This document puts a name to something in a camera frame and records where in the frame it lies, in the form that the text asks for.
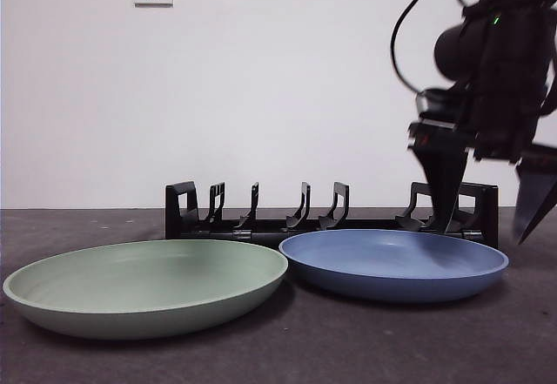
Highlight black plastic plate rack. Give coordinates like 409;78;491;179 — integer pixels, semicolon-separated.
164;180;500;250

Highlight blue round plate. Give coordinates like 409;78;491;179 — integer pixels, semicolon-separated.
278;228;510;303

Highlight pale grey camera box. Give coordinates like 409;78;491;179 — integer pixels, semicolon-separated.
415;89;469;131

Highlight pale green round plate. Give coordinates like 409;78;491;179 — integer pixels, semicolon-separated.
2;239;290;340

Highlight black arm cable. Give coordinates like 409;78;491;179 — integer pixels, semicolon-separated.
390;0;453;94

